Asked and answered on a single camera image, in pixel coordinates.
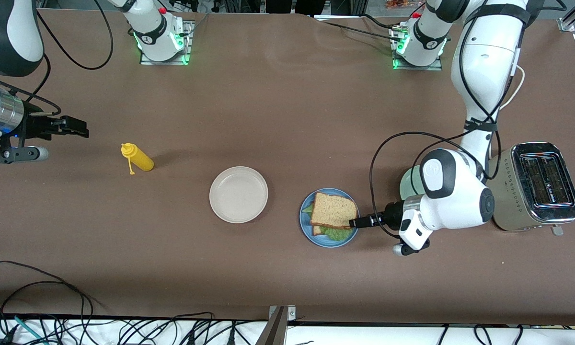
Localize green lettuce leaf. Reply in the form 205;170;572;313
302;204;355;242

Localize brown bread slice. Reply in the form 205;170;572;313
310;191;358;229
311;223;355;236

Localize yellow squeeze bottle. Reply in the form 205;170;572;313
120;142;155;175

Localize green round plate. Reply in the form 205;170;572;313
399;165;427;202

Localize blue round plate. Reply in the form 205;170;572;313
299;187;361;249

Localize beige round plate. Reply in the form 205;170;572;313
209;166;269;224

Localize beige chrome toaster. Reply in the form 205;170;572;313
486;141;575;237

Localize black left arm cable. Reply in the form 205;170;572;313
368;0;568;239

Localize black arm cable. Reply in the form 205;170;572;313
0;0;115;116
368;0;568;239

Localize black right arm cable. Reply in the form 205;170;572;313
0;0;115;116

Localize metal table edge bracket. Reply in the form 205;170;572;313
268;305;297;322

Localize black looped floor cable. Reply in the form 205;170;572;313
0;261;95;336

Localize aluminium profile post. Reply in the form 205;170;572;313
255;307;288;345

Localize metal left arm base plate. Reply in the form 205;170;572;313
392;22;444;71

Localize white toaster power cord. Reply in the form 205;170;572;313
498;65;526;110

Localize black base cable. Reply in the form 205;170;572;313
362;13;413;30
322;20;403;42

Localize teal cable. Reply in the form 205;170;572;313
0;312;46;345

